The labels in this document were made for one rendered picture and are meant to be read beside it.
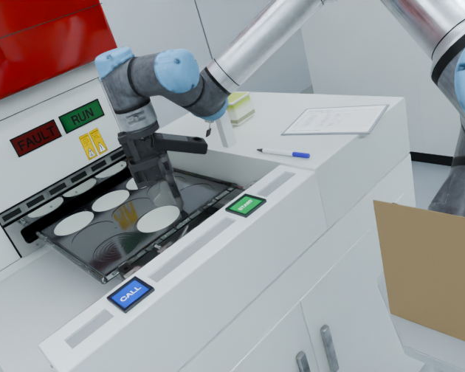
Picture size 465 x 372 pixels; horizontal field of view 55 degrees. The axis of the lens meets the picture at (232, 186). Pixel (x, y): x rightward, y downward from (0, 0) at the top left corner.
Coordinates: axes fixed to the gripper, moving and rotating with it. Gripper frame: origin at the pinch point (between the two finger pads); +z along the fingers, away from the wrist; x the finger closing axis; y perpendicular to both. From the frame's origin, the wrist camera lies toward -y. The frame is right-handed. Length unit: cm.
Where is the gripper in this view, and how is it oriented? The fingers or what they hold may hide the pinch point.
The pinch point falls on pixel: (181, 204)
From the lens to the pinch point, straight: 101.2
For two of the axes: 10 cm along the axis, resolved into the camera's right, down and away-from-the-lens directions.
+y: -9.4, 3.4, -0.8
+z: 2.7, 8.5, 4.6
